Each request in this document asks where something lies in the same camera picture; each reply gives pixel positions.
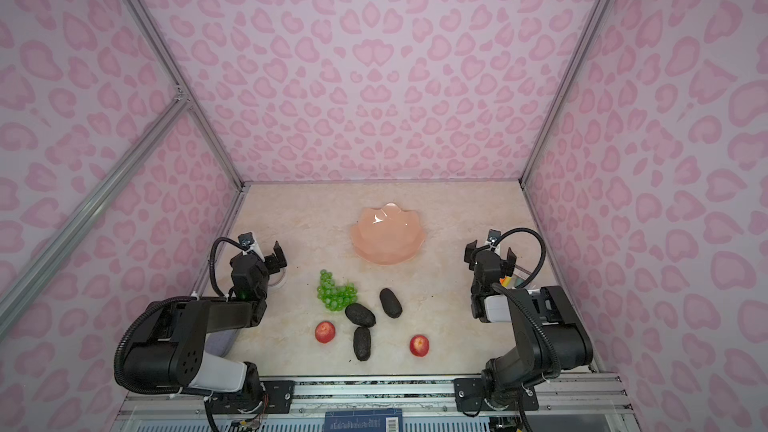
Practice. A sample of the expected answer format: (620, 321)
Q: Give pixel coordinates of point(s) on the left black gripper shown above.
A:
(264, 259)

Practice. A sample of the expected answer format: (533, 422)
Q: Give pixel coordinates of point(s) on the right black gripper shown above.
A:
(489, 255)

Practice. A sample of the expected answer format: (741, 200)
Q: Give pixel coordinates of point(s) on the red apple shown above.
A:
(325, 332)
(419, 345)

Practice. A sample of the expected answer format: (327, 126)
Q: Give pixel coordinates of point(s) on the dark avocado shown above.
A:
(360, 315)
(362, 343)
(390, 303)

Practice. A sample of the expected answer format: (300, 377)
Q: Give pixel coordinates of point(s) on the dark avocado front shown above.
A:
(362, 343)

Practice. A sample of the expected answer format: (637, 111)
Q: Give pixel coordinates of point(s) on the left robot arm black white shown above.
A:
(163, 351)

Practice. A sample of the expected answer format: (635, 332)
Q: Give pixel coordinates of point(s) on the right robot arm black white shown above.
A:
(549, 337)

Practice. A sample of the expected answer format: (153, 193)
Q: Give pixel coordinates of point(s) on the green fake grape bunch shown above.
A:
(335, 297)

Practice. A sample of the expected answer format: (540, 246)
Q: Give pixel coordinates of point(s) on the pink glass fruit bowl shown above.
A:
(388, 235)

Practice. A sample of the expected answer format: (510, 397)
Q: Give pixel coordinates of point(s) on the coloured marker pack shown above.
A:
(511, 281)

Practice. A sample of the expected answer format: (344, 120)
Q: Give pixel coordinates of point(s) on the purple grey object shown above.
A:
(220, 343)

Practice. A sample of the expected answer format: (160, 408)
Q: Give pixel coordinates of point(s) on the blue box with barcode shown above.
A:
(364, 420)

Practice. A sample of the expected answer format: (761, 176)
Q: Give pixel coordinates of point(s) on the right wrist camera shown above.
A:
(493, 238)

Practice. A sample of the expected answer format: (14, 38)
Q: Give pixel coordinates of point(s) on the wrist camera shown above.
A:
(493, 238)
(246, 241)

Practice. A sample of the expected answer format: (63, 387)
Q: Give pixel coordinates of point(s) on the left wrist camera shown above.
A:
(246, 241)

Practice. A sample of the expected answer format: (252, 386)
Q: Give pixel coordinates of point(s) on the right corner aluminium post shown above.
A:
(589, 33)

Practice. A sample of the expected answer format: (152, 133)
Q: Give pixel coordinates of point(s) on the corner aluminium post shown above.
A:
(589, 33)
(162, 52)

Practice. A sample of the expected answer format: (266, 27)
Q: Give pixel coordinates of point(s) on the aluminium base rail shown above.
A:
(571, 402)

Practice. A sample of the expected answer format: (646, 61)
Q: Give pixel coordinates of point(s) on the diagonal aluminium frame bar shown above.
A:
(39, 271)

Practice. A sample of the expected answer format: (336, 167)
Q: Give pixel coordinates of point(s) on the left corner aluminium post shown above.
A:
(162, 52)

